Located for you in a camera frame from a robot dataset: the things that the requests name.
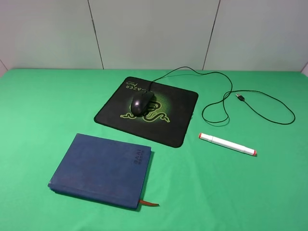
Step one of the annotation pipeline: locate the black computer mouse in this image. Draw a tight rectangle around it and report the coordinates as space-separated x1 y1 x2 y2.
130 91 154 117

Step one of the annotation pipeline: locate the orange ribbon bookmark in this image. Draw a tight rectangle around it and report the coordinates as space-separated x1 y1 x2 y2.
139 200 159 207

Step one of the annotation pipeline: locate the white marker with orange caps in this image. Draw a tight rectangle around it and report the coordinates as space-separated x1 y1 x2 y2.
198 133 257 156

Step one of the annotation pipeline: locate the black green logo mouse pad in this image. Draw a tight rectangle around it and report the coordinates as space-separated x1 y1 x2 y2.
94 77 198 148

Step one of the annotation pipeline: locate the blue hardcover notebook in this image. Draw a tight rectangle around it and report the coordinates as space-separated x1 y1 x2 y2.
48 133 152 210

